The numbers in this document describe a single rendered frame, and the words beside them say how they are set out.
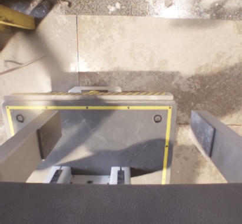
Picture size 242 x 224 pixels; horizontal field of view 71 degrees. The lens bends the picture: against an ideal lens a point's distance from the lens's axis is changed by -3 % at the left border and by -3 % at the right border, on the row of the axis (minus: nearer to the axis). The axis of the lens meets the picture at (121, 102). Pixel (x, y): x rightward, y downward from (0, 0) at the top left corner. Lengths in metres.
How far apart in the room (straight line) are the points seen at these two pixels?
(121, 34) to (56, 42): 0.34
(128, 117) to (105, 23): 0.51
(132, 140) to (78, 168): 0.27
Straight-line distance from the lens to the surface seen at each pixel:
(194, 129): 0.17
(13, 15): 0.91
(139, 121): 0.69
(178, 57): 1.00
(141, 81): 0.98
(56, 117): 0.16
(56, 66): 1.03
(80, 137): 0.74
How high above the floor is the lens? 0.96
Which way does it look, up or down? 73 degrees down
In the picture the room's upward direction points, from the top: 178 degrees counter-clockwise
